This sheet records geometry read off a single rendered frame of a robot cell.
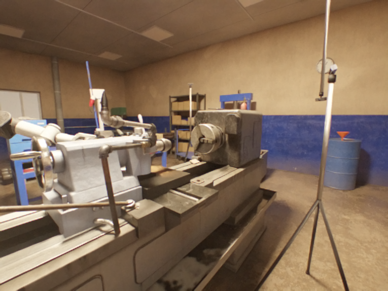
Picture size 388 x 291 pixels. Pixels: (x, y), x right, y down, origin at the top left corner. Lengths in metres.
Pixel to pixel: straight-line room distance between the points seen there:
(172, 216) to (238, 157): 0.91
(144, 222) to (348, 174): 3.74
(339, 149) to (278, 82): 2.02
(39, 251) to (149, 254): 0.42
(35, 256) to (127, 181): 0.39
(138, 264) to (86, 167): 0.47
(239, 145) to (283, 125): 3.31
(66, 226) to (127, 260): 0.27
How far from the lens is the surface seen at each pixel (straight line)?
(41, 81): 8.17
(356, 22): 5.03
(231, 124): 1.51
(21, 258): 0.83
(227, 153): 1.60
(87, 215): 0.83
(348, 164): 4.07
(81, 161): 0.84
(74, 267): 0.76
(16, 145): 2.81
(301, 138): 4.75
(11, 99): 8.27
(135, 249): 0.90
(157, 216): 0.84
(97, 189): 0.85
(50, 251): 0.81
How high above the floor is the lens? 1.26
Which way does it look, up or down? 9 degrees down
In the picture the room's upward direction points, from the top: straight up
